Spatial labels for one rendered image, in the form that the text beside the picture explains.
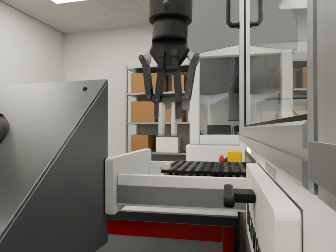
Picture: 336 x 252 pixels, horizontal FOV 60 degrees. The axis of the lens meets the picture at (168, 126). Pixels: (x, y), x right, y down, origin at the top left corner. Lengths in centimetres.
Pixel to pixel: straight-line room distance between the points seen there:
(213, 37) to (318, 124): 137
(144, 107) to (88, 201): 419
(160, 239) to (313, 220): 69
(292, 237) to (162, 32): 48
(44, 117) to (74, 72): 532
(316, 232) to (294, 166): 5
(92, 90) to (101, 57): 508
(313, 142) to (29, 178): 37
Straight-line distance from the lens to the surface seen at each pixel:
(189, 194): 56
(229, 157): 97
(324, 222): 18
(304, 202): 22
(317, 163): 18
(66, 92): 61
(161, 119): 60
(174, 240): 85
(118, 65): 546
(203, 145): 149
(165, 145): 455
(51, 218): 47
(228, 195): 33
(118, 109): 535
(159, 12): 62
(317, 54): 20
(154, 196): 58
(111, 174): 58
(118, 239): 90
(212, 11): 159
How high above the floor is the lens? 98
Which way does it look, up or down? 1 degrees up
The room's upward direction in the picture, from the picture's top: straight up
